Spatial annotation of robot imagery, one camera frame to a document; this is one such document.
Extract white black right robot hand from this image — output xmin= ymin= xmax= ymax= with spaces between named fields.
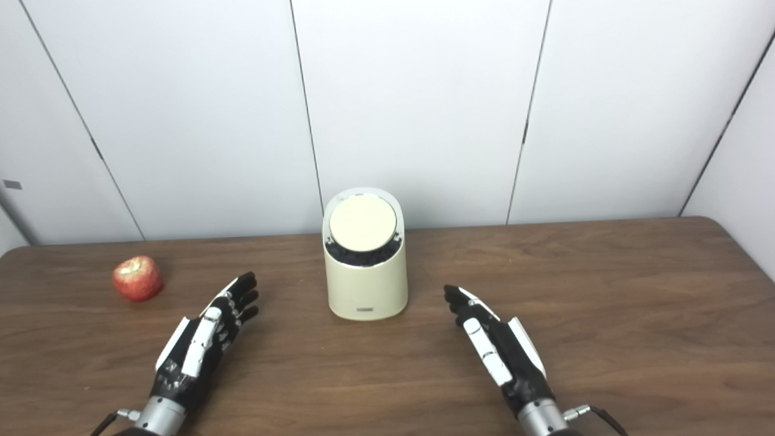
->
xmin=443 ymin=285 xmax=556 ymax=418

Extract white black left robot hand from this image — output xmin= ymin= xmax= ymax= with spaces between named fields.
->
xmin=148 ymin=271 xmax=261 ymax=409

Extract red apple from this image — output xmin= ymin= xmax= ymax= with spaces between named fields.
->
xmin=112 ymin=256 xmax=164 ymax=302

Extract cream round bin lid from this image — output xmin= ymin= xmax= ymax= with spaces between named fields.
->
xmin=329 ymin=194 xmax=398 ymax=253

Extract cream-colored bin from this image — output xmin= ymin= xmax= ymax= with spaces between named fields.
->
xmin=322 ymin=187 xmax=409 ymax=321

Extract black bin liner bag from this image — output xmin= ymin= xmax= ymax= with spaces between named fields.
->
xmin=325 ymin=233 xmax=404 ymax=268

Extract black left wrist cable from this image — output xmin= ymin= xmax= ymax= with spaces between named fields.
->
xmin=91 ymin=409 xmax=141 ymax=436

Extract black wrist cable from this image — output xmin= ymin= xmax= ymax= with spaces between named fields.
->
xmin=563 ymin=405 xmax=629 ymax=436
xmin=91 ymin=409 xmax=141 ymax=436

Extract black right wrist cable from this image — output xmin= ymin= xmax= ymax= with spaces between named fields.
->
xmin=563 ymin=405 xmax=629 ymax=436

